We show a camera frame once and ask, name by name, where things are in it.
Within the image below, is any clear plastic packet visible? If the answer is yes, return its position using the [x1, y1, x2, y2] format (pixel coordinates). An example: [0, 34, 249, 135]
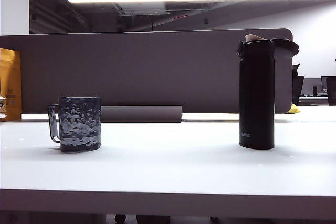
[0, 97, 7, 119]

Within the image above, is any dark textured mug with handle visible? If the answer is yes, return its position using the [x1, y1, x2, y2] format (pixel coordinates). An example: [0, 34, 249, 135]
[48, 97, 102, 154]

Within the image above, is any black office chair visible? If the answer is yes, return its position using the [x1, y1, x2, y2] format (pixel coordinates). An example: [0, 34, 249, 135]
[291, 63, 305, 105]

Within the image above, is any yellow paper bag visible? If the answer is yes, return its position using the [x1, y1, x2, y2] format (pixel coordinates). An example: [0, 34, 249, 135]
[0, 48, 22, 123]

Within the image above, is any small yellow object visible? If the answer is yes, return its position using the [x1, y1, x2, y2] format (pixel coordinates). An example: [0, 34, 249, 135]
[288, 103, 301, 115]

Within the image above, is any black thermos with lid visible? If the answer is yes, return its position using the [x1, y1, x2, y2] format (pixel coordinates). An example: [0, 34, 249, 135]
[237, 34, 300, 150]

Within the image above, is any grey desk divider panel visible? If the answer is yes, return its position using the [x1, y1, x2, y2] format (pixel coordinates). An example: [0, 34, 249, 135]
[0, 28, 294, 115]

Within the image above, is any dark computer monitor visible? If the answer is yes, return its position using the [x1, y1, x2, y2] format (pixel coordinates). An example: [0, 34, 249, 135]
[320, 76, 336, 106]

